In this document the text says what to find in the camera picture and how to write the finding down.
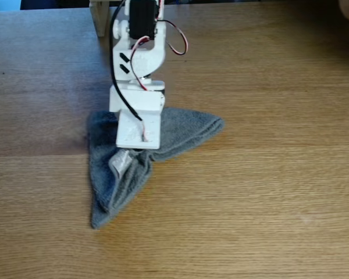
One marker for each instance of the light wooden stand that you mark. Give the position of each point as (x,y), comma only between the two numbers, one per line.
(99,17)

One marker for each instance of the light blue background object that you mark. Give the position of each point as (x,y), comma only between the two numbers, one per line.
(3,4)

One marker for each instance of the grey terry cloth towel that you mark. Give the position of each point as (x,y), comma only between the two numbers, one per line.
(180,130)

